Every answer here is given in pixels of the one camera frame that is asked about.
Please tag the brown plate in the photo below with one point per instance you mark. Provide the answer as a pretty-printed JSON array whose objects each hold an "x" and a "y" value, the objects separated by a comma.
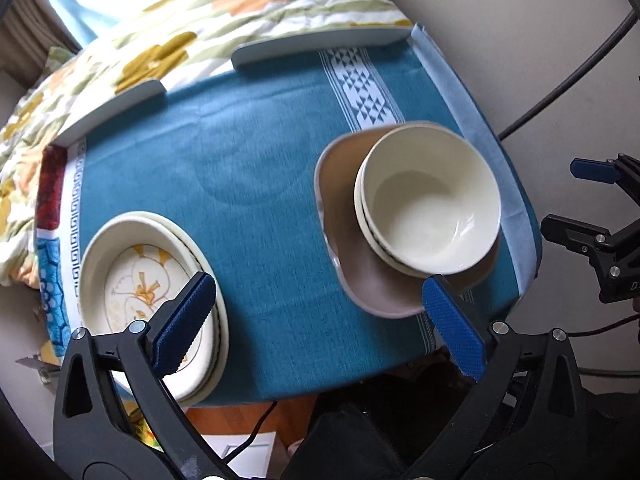
[{"x": 360, "y": 285}]

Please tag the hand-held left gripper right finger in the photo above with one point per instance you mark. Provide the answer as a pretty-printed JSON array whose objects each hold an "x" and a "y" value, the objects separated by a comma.
[{"x": 455, "y": 330}]

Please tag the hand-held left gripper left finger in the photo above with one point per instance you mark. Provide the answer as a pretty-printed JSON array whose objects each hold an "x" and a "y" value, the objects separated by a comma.
[{"x": 185, "y": 325}]

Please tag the floral quilted blanket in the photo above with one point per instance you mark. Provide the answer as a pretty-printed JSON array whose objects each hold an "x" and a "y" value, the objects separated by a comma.
[{"x": 150, "y": 30}]

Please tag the white low table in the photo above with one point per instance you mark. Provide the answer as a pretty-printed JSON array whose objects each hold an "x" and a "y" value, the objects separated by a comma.
[{"x": 240, "y": 452}]

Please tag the teal tablecloth with white band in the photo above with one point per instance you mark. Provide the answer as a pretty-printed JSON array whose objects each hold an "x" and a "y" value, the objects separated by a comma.
[{"x": 260, "y": 210}]

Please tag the small metal tool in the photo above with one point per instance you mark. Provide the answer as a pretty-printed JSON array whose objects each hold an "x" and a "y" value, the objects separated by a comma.
[{"x": 31, "y": 361}]

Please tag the cream bowl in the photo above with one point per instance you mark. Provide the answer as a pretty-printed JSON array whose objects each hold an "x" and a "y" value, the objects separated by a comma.
[
  {"x": 430, "y": 200},
  {"x": 362, "y": 220}
]

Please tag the brown curtain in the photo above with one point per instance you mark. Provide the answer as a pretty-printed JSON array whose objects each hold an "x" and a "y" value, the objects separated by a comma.
[{"x": 35, "y": 25}]

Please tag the colourful patterned cloth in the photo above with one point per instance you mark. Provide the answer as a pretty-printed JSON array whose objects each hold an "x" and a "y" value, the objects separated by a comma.
[{"x": 52, "y": 270}]

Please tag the yellow green packet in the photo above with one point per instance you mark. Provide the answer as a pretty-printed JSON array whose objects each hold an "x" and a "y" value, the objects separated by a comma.
[{"x": 145, "y": 430}]

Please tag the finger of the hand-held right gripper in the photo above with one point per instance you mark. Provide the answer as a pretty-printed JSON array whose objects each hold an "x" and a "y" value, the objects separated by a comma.
[
  {"x": 595, "y": 170},
  {"x": 575, "y": 232}
]

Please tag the cream plate with floral print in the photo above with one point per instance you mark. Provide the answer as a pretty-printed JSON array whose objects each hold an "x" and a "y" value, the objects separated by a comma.
[{"x": 135, "y": 280}]

